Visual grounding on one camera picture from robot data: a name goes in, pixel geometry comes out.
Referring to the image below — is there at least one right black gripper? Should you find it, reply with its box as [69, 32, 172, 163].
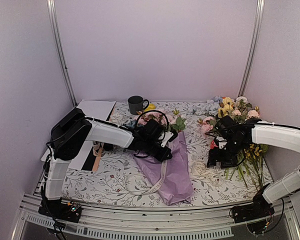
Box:
[207, 138, 246, 169]

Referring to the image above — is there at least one yellow flower stem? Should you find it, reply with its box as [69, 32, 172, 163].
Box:
[144, 103, 156, 112]

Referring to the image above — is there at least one white printed ribbon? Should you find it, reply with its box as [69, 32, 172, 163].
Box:
[124, 157, 223, 205]

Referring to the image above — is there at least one pink wrapping paper sheet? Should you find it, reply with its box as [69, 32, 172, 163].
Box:
[133, 131, 194, 206]

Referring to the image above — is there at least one blue hydrangea stem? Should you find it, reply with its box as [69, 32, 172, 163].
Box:
[123, 119, 137, 128]

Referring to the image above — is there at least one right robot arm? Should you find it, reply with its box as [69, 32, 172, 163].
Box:
[207, 115, 300, 218]

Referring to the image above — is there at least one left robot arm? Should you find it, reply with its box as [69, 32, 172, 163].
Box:
[42, 108, 178, 217]

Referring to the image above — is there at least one pile of fake flowers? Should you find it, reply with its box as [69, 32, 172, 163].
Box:
[198, 96, 268, 190]

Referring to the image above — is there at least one dark grey mug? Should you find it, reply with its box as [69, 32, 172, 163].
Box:
[127, 95, 150, 115]

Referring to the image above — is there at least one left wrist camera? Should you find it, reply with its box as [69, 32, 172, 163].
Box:
[158, 130, 178, 147]

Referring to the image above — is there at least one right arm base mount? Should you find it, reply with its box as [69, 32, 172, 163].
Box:
[229, 200, 275, 223]

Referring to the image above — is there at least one front aluminium rail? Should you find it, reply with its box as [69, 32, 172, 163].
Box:
[11, 193, 300, 240]

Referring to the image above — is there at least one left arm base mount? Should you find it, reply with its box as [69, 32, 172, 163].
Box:
[38, 199, 82, 223]

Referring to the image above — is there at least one right aluminium frame post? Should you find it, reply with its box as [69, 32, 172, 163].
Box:
[237, 0, 265, 97]

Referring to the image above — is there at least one aluminium frame post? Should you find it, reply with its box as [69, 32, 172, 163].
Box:
[237, 0, 265, 97]
[46, 0, 78, 107]

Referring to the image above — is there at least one left aluminium frame post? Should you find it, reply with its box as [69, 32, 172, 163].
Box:
[46, 0, 78, 107]

